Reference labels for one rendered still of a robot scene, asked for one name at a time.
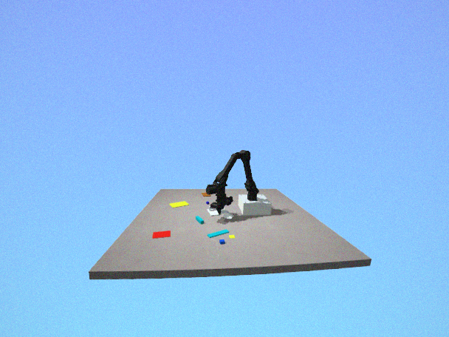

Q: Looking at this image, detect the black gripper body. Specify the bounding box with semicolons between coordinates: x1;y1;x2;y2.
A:
210;193;226;209

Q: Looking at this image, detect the yellow rectangular plate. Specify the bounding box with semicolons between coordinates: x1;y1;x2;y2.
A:
170;202;189;208

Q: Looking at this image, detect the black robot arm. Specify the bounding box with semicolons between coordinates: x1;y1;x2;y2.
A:
206;150;259;205

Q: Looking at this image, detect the red flat rectangular plate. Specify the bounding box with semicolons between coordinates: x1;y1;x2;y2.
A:
153;231;171;239

